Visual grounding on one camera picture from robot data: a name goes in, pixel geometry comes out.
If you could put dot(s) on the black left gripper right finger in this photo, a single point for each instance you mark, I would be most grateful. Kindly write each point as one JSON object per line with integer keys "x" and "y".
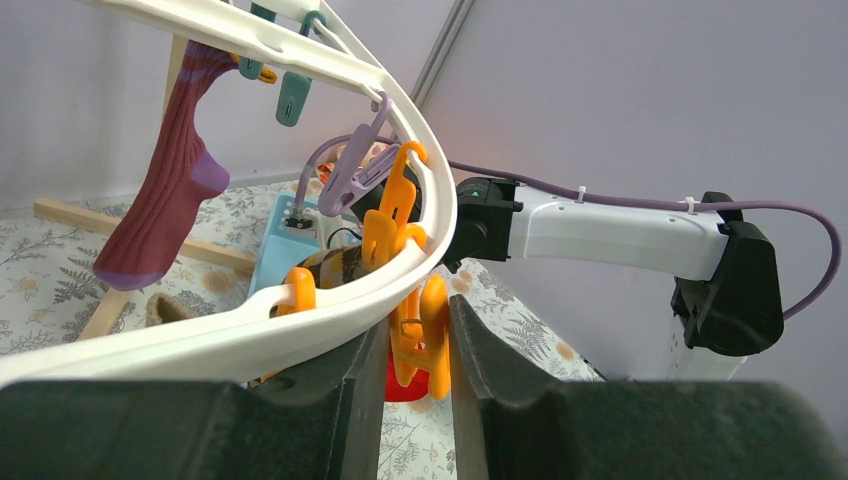
{"x": 514, "y": 420}

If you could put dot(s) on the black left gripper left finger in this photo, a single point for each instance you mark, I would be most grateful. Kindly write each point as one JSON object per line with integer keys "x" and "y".
{"x": 320, "y": 419}

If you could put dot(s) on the orange clothespin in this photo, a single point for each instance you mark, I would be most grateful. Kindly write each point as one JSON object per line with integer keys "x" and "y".
{"x": 302, "y": 284}
{"x": 387, "y": 229}
{"x": 419, "y": 341}

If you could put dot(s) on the teal clothespin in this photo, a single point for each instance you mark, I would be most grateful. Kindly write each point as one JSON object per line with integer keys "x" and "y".
{"x": 295, "y": 87}

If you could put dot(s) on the white plastic clip hanger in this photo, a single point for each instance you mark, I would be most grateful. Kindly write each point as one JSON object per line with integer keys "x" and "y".
{"x": 245, "y": 343}

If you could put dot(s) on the brown argyle sock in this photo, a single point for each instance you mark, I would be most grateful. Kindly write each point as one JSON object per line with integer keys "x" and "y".
{"x": 163, "y": 309}
{"x": 332, "y": 268}

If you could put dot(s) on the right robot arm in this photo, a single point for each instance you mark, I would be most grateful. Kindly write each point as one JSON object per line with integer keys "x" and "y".
{"x": 726, "y": 304}

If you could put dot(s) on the light blue plastic basket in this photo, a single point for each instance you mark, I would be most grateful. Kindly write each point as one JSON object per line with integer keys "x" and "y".
{"x": 283, "y": 247}

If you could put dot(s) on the floral orange cloth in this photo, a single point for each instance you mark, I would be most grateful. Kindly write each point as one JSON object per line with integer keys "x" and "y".
{"x": 324, "y": 168}

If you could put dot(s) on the purple clothespin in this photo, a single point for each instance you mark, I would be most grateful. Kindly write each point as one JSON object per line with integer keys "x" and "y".
{"x": 349, "y": 181}

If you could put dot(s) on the maroon purple sock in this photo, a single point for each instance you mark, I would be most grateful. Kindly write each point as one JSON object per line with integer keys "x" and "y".
{"x": 159, "y": 192}

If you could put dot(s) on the floral patterned table mat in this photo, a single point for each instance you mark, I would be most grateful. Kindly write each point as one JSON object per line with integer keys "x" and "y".
{"x": 48, "y": 294}

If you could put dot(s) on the wooden drying rack frame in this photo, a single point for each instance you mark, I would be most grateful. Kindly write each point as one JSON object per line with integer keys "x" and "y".
{"x": 132, "y": 232}

